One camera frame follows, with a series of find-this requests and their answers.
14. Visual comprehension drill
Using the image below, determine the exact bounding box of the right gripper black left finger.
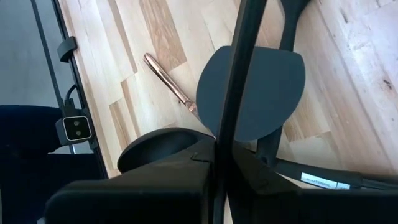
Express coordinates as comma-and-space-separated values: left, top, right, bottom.
45, 136, 218, 224

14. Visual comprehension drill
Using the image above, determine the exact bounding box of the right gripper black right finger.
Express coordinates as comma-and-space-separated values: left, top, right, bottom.
228, 141, 398, 224

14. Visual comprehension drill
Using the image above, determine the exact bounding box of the rose gold table knife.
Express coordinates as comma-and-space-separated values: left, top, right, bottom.
142, 52, 215, 139

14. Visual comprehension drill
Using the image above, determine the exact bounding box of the black table edge clip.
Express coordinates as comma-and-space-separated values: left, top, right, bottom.
57, 36, 78, 63

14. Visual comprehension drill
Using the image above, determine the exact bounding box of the small black table-level camera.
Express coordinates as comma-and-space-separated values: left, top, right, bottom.
55, 116, 94, 146

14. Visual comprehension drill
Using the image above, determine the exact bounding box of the black camera cable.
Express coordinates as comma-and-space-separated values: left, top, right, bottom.
63, 83, 78, 108

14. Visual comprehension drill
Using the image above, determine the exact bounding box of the black metal table frame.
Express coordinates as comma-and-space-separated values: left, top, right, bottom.
30, 0, 109, 180

